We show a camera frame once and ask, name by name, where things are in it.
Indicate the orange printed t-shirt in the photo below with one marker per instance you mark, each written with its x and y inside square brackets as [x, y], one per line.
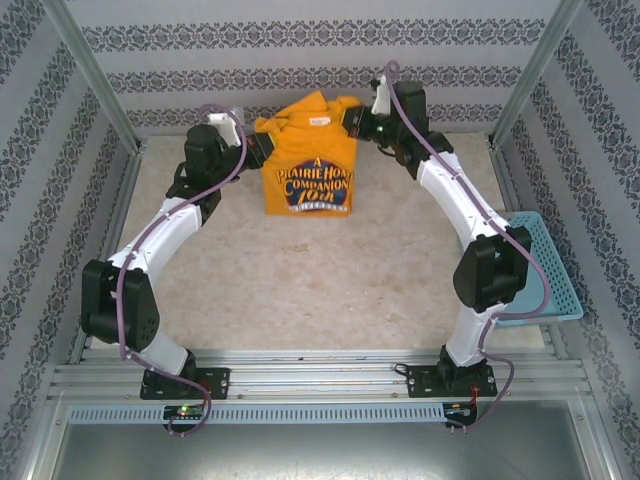
[310, 150]

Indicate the aluminium frame post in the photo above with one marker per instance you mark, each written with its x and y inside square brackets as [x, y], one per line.
[540, 75]
[95, 80]

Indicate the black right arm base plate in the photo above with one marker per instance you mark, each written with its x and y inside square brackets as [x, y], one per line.
[420, 382]

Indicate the grey sheet metal panel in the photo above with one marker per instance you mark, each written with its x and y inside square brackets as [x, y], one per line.
[320, 455]

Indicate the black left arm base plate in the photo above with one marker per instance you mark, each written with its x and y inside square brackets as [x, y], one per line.
[215, 382]

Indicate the aluminium extrusion table frame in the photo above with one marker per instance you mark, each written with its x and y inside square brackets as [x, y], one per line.
[325, 380]

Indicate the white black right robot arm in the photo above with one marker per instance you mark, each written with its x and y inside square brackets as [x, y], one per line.
[445, 200]

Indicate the light blue plastic basket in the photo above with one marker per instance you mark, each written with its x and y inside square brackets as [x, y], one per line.
[555, 280]

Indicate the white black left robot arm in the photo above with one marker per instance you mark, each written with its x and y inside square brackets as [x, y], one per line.
[165, 235]

